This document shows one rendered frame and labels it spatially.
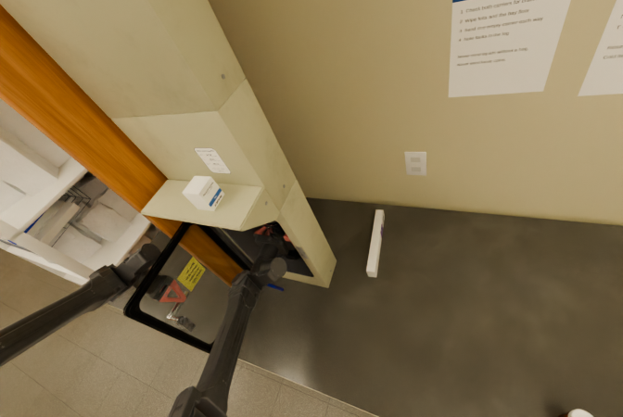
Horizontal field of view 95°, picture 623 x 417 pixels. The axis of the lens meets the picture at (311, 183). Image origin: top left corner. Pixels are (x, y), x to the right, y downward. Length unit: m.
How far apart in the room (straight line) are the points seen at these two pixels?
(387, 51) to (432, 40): 0.11
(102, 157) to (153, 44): 0.38
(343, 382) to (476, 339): 0.40
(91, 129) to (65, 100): 0.07
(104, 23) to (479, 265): 1.12
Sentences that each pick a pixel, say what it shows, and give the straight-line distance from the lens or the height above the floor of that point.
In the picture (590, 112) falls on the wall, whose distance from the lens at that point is 1.00.
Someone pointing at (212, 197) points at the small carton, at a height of 1.53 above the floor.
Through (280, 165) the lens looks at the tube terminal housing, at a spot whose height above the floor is 1.50.
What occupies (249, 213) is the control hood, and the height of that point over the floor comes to 1.51.
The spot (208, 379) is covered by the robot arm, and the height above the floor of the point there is 1.37.
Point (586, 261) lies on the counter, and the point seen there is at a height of 0.94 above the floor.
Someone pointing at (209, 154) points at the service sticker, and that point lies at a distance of 0.65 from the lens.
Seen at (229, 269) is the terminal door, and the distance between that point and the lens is 1.09.
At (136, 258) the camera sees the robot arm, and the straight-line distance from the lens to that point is 0.90.
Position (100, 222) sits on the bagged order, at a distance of 1.91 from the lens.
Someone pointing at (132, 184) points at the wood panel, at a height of 1.55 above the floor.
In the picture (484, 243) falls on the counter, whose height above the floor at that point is 0.94.
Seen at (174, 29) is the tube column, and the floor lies 1.84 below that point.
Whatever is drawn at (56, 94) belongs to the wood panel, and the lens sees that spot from 0.81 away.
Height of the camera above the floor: 1.93
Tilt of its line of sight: 44 degrees down
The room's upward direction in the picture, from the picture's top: 24 degrees counter-clockwise
